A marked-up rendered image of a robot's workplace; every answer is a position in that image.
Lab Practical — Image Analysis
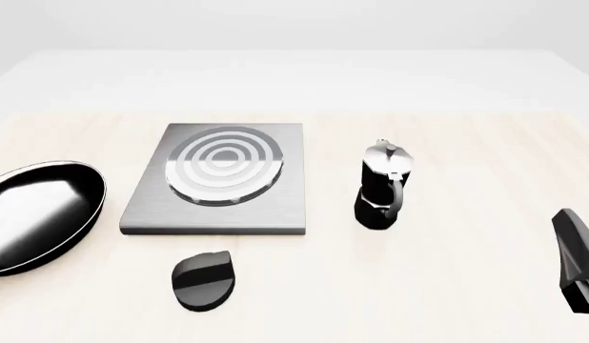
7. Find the round black stove knob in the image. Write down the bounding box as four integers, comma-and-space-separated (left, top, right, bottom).
171, 250, 236, 313

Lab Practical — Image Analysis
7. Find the black frying pan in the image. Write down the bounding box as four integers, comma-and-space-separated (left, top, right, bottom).
0, 160, 108, 279

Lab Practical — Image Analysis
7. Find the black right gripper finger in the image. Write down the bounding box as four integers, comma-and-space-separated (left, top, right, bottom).
551, 208, 589, 287

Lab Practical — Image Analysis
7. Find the black moka pot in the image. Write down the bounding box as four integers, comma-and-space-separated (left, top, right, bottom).
354, 138, 415, 232

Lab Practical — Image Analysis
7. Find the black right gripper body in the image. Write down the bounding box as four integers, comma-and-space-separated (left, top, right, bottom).
559, 272, 589, 316

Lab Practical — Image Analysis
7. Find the flat grey stove plate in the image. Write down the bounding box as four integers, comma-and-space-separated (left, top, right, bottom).
118, 123, 308, 237

